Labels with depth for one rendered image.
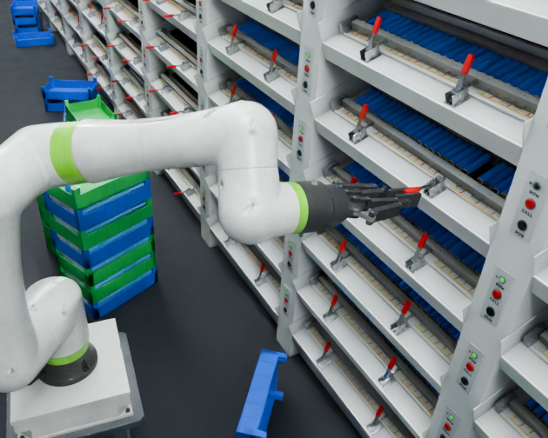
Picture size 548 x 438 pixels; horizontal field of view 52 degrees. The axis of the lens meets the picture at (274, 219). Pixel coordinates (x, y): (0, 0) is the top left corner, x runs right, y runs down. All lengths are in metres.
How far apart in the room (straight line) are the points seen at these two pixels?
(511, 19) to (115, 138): 0.68
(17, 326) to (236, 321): 1.08
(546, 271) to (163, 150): 0.68
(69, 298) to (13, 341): 0.19
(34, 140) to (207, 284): 1.31
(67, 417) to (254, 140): 0.87
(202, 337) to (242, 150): 1.26
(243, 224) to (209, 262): 1.51
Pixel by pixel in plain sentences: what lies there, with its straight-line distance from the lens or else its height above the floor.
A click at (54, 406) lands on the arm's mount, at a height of 0.37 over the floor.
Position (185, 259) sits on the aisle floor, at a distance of 2.41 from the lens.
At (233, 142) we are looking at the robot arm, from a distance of 0.89.
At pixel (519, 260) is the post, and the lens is 1.06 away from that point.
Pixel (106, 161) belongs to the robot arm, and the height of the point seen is 1.01.
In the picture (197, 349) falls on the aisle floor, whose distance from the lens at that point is 2.02.
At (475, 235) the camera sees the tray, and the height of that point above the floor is 0.90.
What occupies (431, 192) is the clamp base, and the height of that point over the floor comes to 0.92.
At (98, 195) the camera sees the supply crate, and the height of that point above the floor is 0.50.
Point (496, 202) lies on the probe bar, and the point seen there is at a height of 0.95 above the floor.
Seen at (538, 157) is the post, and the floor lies 1.10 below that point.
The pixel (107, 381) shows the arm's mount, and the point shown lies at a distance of 1.48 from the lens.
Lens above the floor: 1.49
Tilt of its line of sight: 34 degrees down
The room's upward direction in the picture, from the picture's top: 4 degrees clockwise
